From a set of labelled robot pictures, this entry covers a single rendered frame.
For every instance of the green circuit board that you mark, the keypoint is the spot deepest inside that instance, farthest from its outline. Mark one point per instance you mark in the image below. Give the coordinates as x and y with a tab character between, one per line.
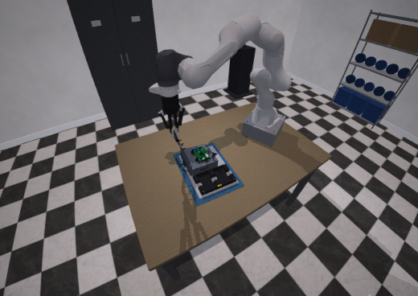
200	153

